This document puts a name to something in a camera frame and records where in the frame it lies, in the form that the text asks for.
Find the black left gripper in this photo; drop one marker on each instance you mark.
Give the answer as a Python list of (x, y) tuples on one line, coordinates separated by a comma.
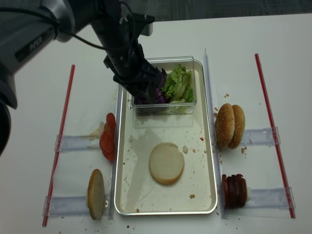
[(125, 55)]

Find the bun slice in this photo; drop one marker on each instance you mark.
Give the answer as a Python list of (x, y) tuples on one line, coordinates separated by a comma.
[(166, 163), (95, 193)]

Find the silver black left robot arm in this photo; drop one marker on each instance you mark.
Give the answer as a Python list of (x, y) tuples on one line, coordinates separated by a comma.
[(25, 36)]

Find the green lettuce leaves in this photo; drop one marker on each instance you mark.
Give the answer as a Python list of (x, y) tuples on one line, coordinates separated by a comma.
[(178, 86)]

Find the tomato slices stack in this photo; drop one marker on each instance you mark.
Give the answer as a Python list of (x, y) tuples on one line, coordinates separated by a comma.
[(107, 137)]

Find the meat patties stack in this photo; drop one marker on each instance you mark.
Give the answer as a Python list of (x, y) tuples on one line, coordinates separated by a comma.
[(234, 191)]

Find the clear plastic salad box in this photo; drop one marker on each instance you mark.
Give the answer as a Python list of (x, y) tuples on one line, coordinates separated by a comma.
[(160, 107)]

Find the white metal tray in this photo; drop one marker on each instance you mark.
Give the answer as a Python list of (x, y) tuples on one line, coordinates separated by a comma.
[(137, 193)]

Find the sesame bun top left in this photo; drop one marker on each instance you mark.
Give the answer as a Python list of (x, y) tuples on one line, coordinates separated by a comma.
[(224, 125)]

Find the sesame bun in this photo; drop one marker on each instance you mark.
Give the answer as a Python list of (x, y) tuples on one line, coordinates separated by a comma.
[(224, 125), (239, 126)]

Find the left clear vertical divider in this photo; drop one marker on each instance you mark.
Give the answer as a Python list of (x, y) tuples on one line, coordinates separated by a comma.
[(115, 151)]

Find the clear vertical divider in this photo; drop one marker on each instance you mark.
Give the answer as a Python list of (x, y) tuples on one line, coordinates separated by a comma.
[(115, 151), (217, 165)]

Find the sesame bun top right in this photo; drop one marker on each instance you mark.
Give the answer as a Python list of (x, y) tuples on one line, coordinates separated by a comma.
[(239, 126)]

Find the left upper clear pusher track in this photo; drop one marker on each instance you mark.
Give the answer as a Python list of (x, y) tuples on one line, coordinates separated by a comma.
[(76, 143)]

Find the clear pusher track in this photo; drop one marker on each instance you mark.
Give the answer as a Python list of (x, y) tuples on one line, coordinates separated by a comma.
[(281, 198), (55, 206), (76, 143), (266, 136)]

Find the standing bun bottom slice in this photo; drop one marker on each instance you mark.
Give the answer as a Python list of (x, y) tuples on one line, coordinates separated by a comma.
[(95, 193)]

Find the right upper clear pusher track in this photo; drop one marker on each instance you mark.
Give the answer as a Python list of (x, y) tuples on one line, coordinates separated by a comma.
[(266, 136)]

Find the right clear vertical divider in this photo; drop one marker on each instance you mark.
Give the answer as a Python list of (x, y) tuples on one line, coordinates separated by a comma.
[(217, 165)]

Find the left lower clear pusher track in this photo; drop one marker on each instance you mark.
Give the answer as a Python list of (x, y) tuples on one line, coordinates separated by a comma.
[(55, 206)]

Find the right lower clear pusher track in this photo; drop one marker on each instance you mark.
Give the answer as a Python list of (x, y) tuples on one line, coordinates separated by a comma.
[(281, 198)]

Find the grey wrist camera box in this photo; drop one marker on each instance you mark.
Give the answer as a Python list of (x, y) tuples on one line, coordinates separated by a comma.
[(144, 24)]

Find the left red rail strip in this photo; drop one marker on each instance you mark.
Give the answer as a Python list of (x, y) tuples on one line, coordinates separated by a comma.
[(61, 129)]

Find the red rail strip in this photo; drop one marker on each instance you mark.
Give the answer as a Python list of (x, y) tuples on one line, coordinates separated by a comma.
[(277, 147), (61, 129)]

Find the right red rail strip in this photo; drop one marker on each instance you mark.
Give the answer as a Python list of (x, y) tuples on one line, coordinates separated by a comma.
[(277, 147)]

